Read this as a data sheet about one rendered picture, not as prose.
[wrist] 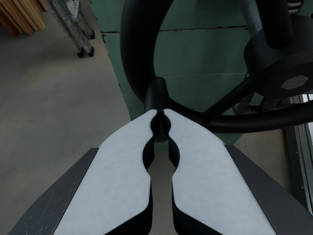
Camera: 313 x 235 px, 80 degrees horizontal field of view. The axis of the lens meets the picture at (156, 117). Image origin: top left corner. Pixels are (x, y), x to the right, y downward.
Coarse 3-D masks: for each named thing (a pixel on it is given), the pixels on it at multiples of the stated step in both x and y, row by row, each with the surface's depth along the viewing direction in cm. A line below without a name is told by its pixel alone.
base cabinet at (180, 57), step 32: (160, 32) 34; (192, 32) 34; (224, 32) 34; (160, 64) 42; (192, 64) 42; (224, 64) 42; (128, 96) 52; (192, 96) 52; (224, 96) 52; (256, 96) 53
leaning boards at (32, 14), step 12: (0, 0) 124; (12, 0) 128; (24, 0) 127; (36, 0) 153; (0, 12) 131; (12, 12) 128; (24, 12) 134; (36, 12) 139; (12, 24) 141; (24, 24) 137; (36, 24) 141
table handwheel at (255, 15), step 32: (128, 0) 11; (160, 0) 11; (256, 0) 12; (128, 32) 13; (256, 32) 18; (288, 32) 13; (128, 64) 15; (256, 64) 16; (288, 64) 14; (288, 96) 17; (224, 128) 27; (256, 128) 27
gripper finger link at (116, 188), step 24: (144, 120) 10; (120, 144) 9; (144, 144) 9; (96, 168) 7; (120, 168) 7; (144, 168) 7; (96, 192) 7; (120, 192) 6; (144, 192) 6; (72, 216) 6; (96, 216) 6; (120, 216) 6; (144, 216) 6
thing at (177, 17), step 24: (96, 0) 29; (120, 0) 29; (192, 0) 29; (216, 0) 29; (312, 0) 30; (120, 24) 33; (168, 24) 33; (192, 24) 33; (216, 24) 33; (240, 24) 33
